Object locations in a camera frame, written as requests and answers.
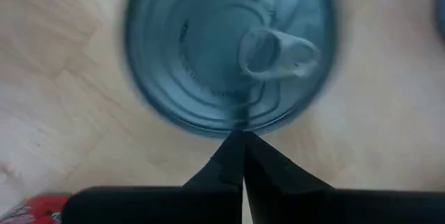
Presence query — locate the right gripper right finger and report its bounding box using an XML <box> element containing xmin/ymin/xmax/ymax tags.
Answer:
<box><xmin>243</xmin><ymin>130</ymin><xmax>445</xmax><ymax>224</ymax></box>

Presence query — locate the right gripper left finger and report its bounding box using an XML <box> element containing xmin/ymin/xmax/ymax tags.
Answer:
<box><xmin>61</xmin><ymin>130</ymin><xmax>245</xmax><ymax>224</ymax></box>

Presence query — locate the blue yellowfin tuna can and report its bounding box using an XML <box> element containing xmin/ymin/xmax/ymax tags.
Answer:
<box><xmin>123</xmin><ymin>0</ymin><xmax>338</xmax><ymax>138</ymax></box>

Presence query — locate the red label seafood can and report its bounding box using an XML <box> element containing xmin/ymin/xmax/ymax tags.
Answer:
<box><xmin>0</xmin><ymin>195</ymin><xmax>70</xmax><ymax>224</ymax></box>

